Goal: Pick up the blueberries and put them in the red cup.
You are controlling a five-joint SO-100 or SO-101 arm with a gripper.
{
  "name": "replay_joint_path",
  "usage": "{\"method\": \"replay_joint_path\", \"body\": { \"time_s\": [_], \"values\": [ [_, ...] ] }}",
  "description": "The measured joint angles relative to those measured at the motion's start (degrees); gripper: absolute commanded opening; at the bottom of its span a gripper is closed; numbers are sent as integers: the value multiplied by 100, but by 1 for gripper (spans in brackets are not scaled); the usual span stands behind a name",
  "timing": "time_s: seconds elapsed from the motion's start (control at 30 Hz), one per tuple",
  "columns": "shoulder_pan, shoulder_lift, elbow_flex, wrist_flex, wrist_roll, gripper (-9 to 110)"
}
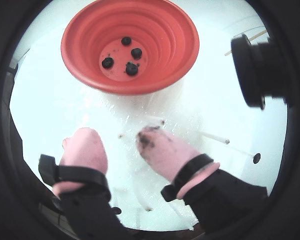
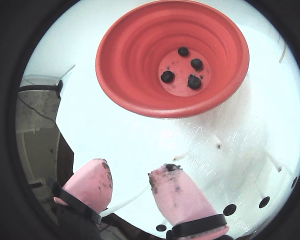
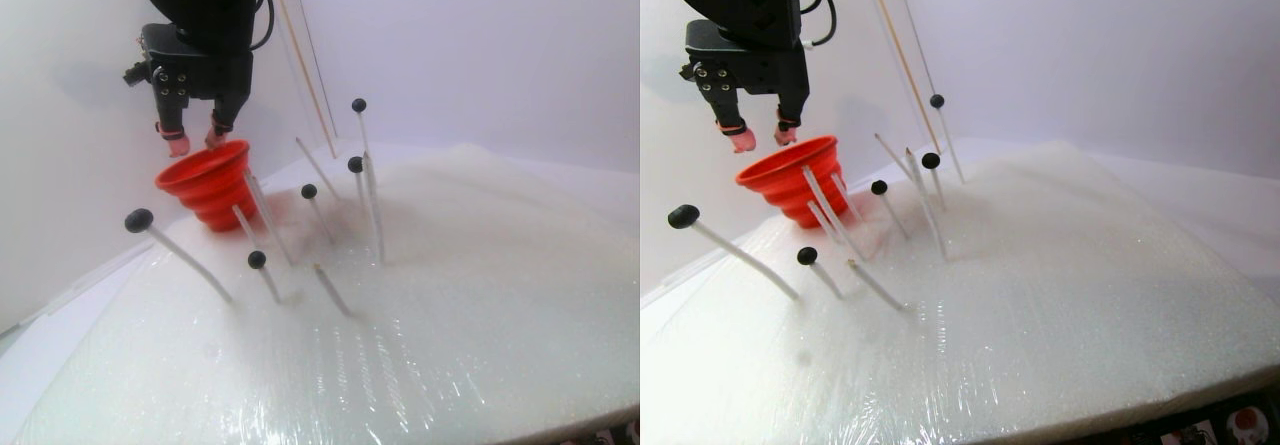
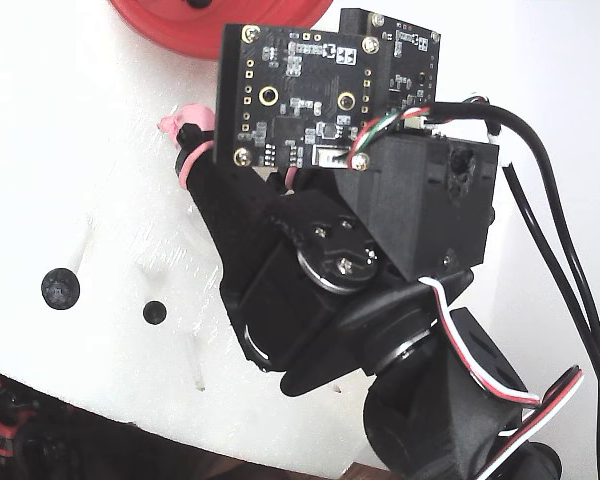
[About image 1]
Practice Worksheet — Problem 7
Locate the pink tipped gripper finger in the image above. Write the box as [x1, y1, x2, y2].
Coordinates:
[135, 125, 270, 240]
[38, 127, 137, 240]

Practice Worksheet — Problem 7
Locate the red collapsible silicone cup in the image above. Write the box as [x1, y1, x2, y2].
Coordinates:
[60, 0, 200, 96]

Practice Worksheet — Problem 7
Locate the white foam board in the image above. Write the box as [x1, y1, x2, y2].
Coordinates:
[9, 0, 288, 232]

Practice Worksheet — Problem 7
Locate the thin wooden rod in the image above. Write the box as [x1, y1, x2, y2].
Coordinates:
[224, 29, 268, 57]

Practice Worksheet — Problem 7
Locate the black camera module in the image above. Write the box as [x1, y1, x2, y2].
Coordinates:
[230, 33, 295, 111]

